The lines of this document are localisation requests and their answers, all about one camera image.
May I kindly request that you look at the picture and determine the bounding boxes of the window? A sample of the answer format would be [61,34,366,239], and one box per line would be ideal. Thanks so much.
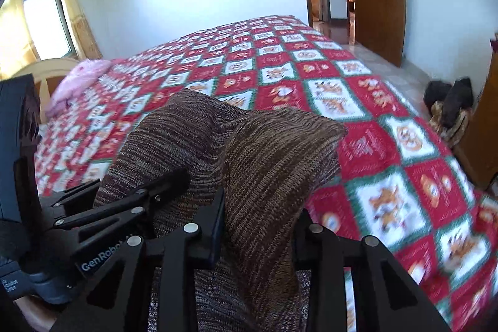
[19,0,76,60]

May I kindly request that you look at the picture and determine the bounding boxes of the brown knit sweater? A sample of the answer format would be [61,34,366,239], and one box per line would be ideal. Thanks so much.
[93,89,349,332]

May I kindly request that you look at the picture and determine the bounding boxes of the black boots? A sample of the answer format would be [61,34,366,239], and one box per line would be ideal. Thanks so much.
[422,77,473,130]

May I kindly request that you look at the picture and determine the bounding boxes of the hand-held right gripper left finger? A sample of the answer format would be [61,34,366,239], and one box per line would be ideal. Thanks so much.
[50,189,226,332]

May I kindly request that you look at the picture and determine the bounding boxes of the brown wooden cabinet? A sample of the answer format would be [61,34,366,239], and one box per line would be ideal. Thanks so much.
[453,40,498,196]

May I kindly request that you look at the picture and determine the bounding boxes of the cream wooden headboard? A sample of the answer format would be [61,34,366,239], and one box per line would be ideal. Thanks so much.
[0,58,80,115]

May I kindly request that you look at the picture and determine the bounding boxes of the red printed checkered blanket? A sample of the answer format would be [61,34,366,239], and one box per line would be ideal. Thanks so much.
[33,15,498,332]

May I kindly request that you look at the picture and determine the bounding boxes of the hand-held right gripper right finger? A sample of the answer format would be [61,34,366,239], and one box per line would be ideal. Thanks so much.
[296,211,452,332]

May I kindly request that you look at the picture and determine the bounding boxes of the pink pillow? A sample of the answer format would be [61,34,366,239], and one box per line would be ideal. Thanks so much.
[50,60,111,115]

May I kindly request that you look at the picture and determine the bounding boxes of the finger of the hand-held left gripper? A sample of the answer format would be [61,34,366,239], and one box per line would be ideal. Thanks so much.
[41,178,102,219]
[54,168,191,235]

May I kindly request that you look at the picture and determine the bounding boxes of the brown patterned cloth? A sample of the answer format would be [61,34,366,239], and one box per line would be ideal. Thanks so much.
[428,101,471,146]

